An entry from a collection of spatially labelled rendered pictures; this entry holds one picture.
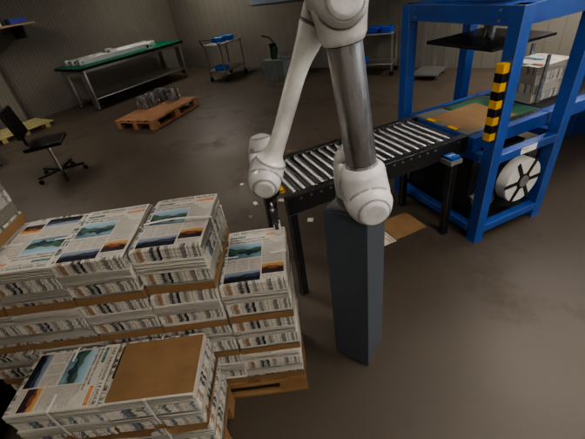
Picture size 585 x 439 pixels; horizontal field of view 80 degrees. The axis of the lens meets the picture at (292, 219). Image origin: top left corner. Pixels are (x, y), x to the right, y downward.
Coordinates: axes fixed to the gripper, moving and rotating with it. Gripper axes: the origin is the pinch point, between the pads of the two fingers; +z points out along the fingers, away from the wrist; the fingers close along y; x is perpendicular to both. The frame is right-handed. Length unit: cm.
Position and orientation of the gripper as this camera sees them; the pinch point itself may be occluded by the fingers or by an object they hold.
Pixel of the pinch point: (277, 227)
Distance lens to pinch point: 148.3
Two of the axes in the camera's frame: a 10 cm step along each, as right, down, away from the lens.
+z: 1.3, 8.1, 5.7
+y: 0.6, 5.7, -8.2
